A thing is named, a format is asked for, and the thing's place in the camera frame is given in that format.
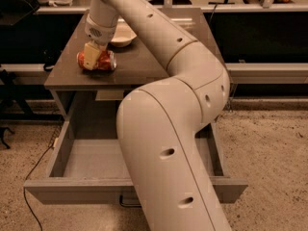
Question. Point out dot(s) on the white paper bowl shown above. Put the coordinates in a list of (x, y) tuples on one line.
[(124, 35)]

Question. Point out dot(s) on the grey cabinet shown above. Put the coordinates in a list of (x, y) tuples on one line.
[(128, 64)]

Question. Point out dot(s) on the black drawer handle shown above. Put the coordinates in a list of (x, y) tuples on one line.
[(129, 201)]

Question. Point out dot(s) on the black chair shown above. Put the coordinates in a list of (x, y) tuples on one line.
[(13, 11)]

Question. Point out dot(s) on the open grey top drawer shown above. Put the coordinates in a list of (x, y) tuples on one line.
[(87, 165)]

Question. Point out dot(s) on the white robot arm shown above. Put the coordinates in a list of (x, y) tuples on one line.
[(156, 123)]

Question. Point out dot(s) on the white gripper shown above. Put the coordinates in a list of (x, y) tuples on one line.
[(98, 33)]

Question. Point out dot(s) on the red coke can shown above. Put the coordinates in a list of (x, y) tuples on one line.
[(105, 62)]

